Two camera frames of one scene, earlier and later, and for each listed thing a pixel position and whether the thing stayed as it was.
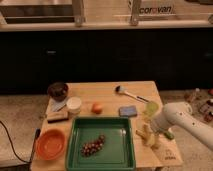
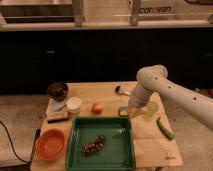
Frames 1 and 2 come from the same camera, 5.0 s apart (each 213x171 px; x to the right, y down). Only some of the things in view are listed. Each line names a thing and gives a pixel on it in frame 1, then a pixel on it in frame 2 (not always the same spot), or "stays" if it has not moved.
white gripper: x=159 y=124 -> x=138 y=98
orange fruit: x=97 y=107 stays
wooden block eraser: x=57 y=116 stays
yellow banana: x=147 y=136 -> x=136 y=112
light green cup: x=151 y=108 stays
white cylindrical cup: x=74 y=105 stays
